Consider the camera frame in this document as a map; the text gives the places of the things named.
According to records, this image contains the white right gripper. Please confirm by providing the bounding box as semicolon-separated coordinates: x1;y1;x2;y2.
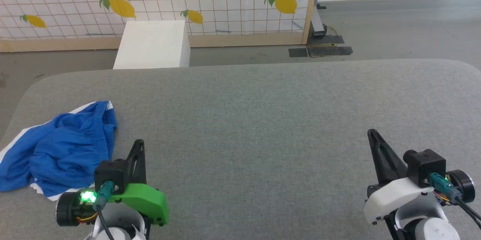
363;129;441;226

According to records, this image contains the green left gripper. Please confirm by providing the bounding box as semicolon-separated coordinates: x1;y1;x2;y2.
108;139;170;226

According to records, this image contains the blue garment with white trim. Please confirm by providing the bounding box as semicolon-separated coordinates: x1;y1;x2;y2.
0;100;118;201

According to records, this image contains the white rectangular box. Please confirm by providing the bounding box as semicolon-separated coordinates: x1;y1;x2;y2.
113;20;191;70

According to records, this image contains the long black floor tape patch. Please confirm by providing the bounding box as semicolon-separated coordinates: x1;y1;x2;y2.
307;46;354;57

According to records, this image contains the grey fabric cushion surface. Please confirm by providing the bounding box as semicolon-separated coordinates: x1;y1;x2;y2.
0;59;481;240

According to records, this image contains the grey black floor tape patch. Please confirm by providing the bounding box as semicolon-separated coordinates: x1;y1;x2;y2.
306;35;345;45

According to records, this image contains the small black floor tape patch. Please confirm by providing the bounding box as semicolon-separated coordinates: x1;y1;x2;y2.
288;47;309;58

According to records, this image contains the grey metal support leg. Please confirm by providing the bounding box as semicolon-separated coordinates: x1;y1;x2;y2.
310;0;328;38

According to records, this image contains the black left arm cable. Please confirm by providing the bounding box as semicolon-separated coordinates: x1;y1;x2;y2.
93;181;116;240

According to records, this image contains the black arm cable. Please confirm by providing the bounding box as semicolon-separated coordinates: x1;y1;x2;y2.
93;181;116;240
430;173;481;230

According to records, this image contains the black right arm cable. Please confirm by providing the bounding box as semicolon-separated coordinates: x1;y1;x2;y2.
430;173;481;230

